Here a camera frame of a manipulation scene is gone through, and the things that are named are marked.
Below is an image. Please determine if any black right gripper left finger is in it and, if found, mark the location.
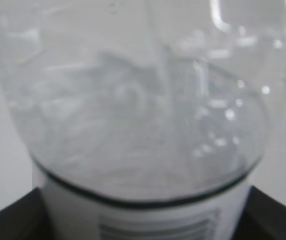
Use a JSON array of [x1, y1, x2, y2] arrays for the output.
[[0, 188, 51, 240]]

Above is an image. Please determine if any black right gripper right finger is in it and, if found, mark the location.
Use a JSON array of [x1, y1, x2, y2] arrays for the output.
[[241, 187, 286, 240]]

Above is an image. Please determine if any clear water bottle red label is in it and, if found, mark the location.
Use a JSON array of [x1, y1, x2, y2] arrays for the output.
[[0, 0, 286, 240]]

